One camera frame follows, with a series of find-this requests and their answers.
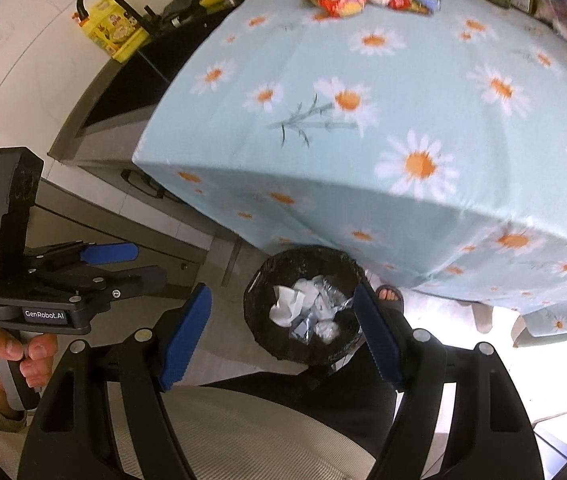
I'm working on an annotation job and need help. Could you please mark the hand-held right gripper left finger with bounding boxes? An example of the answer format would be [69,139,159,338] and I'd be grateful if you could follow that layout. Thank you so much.
[18,283,213,480]

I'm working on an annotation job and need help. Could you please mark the translucent white plastic bag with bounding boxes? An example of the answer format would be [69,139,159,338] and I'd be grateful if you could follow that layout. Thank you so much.
[313,321,340,343]

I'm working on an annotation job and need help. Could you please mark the person's beige shirt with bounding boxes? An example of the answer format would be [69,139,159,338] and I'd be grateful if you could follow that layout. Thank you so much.
[108,385,399,480]

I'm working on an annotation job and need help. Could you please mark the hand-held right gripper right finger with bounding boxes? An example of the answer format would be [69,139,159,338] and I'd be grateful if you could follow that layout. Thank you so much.
[353,284,545,480]

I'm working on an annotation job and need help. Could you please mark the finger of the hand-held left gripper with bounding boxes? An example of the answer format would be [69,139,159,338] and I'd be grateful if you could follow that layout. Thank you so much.
[24,241,141,275]
[28,265,166,305]

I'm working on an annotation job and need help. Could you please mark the white paper cup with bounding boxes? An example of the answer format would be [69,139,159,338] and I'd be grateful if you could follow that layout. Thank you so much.
[270,285,314,326]

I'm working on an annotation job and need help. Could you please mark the yellow dish soap bottle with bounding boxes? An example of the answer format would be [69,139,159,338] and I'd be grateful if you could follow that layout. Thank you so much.
[81,0,152,63]

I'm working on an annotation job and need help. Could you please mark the person's sandaled foot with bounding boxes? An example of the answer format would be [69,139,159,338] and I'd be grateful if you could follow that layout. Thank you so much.
[374,284,407,316]

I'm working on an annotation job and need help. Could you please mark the daisy print blue tablecloth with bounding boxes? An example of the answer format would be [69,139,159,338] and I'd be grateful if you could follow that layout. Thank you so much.
[132,0,567,348]

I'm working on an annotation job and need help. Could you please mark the silver foil wrapper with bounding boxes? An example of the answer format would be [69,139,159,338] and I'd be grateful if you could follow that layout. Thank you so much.
[288,317,317,343]

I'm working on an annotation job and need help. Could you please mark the black kitchen sink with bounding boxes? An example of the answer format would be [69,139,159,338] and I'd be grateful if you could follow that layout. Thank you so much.
[78,35,224,133]

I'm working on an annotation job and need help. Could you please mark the black faucet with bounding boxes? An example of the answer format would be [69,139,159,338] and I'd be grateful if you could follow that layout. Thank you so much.
[76,0,164,36]

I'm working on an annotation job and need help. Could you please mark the person's black trousers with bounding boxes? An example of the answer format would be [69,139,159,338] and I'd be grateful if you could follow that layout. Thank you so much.
[293,345,399,461]

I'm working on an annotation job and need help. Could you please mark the black bin with bag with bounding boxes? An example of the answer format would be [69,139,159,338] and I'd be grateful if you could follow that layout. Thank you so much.
[242,245,368,365]

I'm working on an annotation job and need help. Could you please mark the red snack wrapper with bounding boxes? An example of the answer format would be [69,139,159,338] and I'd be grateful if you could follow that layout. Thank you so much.
[317,0,369,18]

